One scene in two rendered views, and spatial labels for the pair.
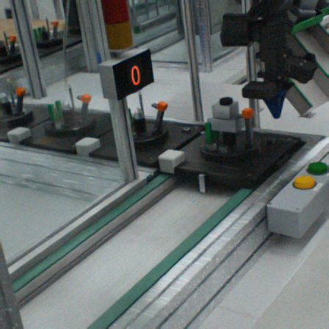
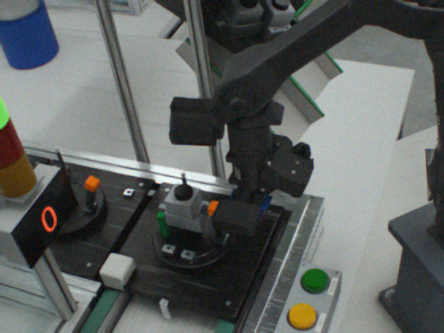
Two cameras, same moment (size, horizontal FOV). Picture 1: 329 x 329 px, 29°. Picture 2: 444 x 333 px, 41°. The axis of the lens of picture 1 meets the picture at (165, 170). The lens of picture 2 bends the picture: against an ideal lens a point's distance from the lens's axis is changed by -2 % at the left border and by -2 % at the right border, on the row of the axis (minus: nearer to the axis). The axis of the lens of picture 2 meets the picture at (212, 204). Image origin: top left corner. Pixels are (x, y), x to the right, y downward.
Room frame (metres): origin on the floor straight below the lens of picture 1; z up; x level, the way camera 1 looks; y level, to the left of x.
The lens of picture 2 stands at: (0.65, -0.10, 1.76)
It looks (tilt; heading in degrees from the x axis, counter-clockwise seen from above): 46 degrees down; 352
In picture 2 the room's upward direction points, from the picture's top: 10 degrees counter-clockwise
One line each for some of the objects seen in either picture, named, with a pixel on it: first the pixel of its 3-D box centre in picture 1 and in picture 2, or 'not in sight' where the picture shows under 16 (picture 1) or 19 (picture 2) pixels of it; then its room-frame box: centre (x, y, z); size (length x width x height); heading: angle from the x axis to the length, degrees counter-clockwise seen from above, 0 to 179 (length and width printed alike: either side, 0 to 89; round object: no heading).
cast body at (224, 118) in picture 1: (222, 113); (181, 204); (1.34, -0.15, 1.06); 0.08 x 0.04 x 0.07; 53
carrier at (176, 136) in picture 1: (139, 122); (63, 195); (1.49, 0.05, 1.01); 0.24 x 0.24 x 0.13; 52
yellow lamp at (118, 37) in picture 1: (118, 34); (10, 170); (1.25, 0.06, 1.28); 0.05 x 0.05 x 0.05
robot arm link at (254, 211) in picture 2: (274, 65); (252, 165); (1.26, -0.25, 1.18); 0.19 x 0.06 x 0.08; 143
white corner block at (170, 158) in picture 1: (172, 161); (118, 272); (1.31, -0.02, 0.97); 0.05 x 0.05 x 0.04; 52
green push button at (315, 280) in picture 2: (317, 170); (315, 281); (1.19, -0.32, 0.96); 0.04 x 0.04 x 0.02
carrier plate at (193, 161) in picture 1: (230, 154); (195, 245); (1.33, -0.15, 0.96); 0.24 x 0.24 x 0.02; 52
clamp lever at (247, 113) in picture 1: (245, 125); (213, 220); (1.30, -0.19, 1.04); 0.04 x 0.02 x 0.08; 52
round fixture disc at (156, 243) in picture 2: (230, 146); (193, 238); (1.33, -0.15, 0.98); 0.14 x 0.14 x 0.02
